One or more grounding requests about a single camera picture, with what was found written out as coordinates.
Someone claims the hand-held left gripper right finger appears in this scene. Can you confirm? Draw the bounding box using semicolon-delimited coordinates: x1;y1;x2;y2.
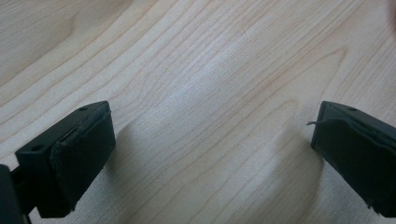
306;100;396;218

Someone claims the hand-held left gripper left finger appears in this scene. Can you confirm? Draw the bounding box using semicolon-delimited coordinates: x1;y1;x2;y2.
14;100;117;218

